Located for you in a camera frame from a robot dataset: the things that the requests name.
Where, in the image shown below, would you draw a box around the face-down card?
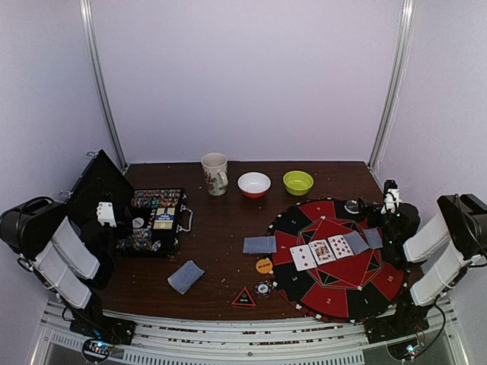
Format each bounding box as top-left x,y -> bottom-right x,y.
344,230 -> 370,255
363,227 -> 383,249

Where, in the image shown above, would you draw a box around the black round dealer puck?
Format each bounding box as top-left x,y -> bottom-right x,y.
344,200 -> 360,214

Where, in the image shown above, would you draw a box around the nine of diamonds card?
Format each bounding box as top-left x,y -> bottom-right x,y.
327,235 -> 354,259

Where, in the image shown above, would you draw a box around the king face card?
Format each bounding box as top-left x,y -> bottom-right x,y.
308,240 -> 336,265

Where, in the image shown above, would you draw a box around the blue grey cloth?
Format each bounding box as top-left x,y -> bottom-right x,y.
167,260 -> 205,295

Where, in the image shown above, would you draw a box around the three of diamonds card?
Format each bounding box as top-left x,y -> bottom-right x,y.
290,245 -> 317,271

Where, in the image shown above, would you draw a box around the dealt card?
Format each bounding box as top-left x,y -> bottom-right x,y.
243,236 -> 277,254

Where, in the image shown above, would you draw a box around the orange big blind button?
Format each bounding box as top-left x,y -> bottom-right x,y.
255,259 -> 273,275

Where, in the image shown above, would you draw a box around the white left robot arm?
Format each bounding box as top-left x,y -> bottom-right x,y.
1,197 -> 116,309

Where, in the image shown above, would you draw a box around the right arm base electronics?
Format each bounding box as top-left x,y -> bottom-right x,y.
364,294 -> 433,344

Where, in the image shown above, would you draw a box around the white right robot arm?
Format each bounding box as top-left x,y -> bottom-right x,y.
358,194 -> 486,306

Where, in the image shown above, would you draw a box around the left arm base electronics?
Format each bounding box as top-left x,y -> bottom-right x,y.
69,309 -> 136,364

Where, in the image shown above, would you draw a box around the blue texas holdem card box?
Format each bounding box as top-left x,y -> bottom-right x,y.
153,207 -> 175,230

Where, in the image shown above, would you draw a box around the front poker chip stacks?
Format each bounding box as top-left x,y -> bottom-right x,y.
116,228 -> 162,252

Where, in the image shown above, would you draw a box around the white dealer button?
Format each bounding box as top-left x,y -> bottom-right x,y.
132,217 -> 145,229

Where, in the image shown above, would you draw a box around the black poker chip case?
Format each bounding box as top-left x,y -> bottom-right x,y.
66,150 -> 193,258

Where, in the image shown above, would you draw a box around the red black poker mat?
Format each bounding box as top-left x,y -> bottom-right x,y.
268,198 -> 408,322

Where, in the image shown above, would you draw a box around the upper poker chip row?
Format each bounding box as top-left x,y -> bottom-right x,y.
134,189 -> 183,200

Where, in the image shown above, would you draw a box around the lime green bowl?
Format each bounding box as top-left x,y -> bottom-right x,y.
282,170 -> 314,196

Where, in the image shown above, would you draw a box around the ceramic coral pattern mug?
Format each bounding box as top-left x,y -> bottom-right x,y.
201,152 -> 228,196

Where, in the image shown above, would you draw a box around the white orange bowl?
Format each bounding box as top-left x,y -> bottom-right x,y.
237,172 -> 272,198

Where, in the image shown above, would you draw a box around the black red triangular all-in marker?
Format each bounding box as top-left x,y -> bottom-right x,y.
231,287 -> 256,307

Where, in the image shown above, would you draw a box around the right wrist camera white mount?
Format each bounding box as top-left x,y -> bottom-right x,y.
381,179 -> 402,214

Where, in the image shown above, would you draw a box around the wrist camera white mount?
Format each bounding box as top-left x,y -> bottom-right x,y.
96,202 -> 116,228
381,179 -> 402,214

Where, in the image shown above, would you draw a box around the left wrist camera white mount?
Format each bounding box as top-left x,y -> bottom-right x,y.
96,202 -> 116,228

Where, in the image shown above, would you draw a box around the aluminium front table rail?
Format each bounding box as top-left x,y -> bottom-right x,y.
29,300 -> 469,364

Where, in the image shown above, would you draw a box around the left aluminium frame post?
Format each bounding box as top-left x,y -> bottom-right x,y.
79,0 -> 129,171

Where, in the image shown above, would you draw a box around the aluminium frame post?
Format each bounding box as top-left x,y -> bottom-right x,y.
79,0 -> 129,171
368,0 -> 415,175

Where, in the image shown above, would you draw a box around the right aluminium frame post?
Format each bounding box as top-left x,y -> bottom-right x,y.
368,0 -> 415,175

